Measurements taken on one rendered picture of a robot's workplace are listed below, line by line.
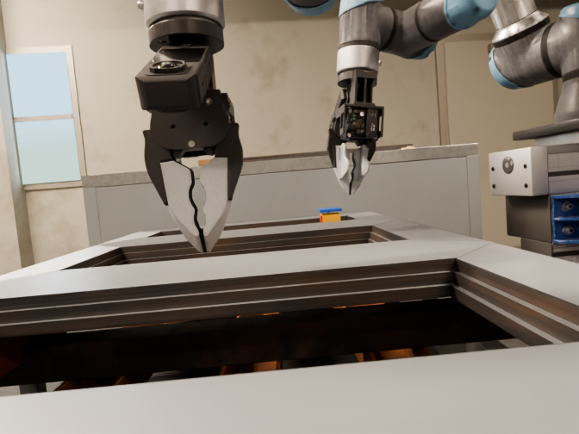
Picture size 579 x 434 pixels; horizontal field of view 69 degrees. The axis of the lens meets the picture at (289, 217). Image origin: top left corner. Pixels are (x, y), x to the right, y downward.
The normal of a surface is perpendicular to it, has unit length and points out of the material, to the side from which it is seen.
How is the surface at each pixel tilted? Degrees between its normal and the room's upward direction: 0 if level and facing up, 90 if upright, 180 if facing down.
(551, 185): 90
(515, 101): 90
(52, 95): 90
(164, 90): 119
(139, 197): 90
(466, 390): 0
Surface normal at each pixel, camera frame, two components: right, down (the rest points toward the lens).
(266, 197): 0.03, 0.07
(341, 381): -0.08, -0.99
